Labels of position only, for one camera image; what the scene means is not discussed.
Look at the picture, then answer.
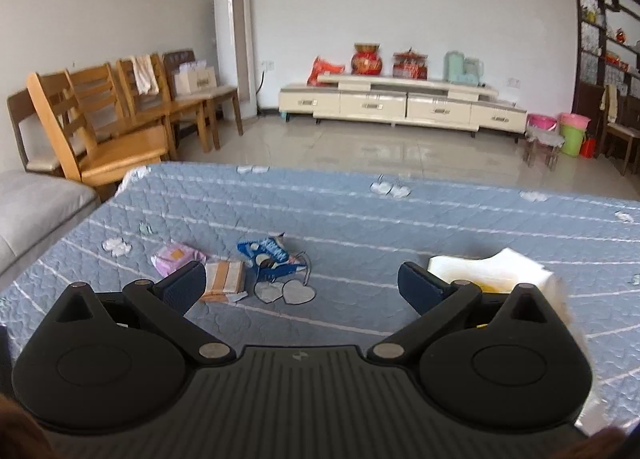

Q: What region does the white paper bag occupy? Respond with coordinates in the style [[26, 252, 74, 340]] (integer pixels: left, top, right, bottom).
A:
[[173, 61, 217, 100]]

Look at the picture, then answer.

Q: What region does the red and white cardboard box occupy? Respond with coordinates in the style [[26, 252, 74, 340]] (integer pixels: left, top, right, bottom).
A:
[[427, 247, 574, 345]]

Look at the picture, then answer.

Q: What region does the cream TV cabinet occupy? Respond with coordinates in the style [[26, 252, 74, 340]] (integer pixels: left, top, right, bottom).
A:
[[278, 72, 529, 143]]

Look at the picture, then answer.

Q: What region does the blue cookie packet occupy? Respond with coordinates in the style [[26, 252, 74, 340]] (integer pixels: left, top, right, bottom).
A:
[[236, 233, 307, 284]]

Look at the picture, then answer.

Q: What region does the red pagoda gift box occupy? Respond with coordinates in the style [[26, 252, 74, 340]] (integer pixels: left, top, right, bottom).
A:
[[392, 48, 430, 80]]

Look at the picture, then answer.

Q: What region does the brown striped small packet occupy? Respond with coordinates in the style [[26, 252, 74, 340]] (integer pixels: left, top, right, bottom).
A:
[[199, 260, 249, 305]]

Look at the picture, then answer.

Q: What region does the small stool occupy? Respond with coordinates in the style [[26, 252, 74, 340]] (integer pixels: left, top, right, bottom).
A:
[[523, 128, 565, 168]]

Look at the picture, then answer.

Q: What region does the beige towel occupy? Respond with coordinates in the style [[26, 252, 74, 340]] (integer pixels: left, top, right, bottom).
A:
[[601, 84, 619, 120]]

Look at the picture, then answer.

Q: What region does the pink snack packet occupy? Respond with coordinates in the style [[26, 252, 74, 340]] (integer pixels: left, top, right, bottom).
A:
[[151, 241, 207, 277]]

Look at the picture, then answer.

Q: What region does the brown wooden chair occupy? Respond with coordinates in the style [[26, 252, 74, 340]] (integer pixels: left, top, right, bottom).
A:
[[599, 84, 640, 176]]

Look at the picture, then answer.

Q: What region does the dark brown chair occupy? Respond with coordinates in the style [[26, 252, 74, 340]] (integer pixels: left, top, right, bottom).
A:
[[162, 48, 245, 138]]

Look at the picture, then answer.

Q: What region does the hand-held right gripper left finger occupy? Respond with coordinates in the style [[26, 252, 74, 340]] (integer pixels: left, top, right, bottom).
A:
[[30, 261, 237, 365]]

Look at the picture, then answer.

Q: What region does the dark chair with grey seat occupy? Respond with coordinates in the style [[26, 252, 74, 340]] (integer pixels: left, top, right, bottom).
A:
[[7, 86, 67, 176]]

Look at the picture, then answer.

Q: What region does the green bucket with pink rim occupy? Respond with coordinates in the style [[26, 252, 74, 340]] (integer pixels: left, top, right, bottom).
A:
[[557, 112, 591, 158]]

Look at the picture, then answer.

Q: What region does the red plastic bag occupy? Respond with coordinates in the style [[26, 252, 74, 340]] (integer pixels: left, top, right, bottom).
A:
[[306, 56, 346, 86]]

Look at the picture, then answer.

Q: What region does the white towel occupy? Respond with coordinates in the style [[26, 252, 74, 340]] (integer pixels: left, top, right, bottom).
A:
[[130, 54, 160, 95]]

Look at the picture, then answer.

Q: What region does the mint green kettle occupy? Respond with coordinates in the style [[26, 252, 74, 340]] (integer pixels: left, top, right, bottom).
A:
[[443, 50, 466, 83]]

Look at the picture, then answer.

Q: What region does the white standing air conditioner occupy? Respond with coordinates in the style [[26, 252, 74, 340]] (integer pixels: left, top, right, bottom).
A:
[[213, 0, 259, 121]]

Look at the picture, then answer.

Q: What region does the grey sofa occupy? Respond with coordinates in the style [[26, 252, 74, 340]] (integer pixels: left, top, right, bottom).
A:
[[0, 171, 99, 281]]

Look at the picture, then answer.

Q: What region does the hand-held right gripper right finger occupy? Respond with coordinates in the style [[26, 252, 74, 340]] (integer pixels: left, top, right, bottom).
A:
[[367, 261, 571, 362]]

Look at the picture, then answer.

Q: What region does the red and gold jar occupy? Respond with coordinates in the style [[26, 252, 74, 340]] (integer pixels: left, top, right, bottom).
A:
[[351, 42, 384, 76]]

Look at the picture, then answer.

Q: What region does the dark wooden shelf unit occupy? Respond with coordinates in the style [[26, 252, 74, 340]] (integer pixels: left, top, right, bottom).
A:
[[569, 0, 640, 151]]

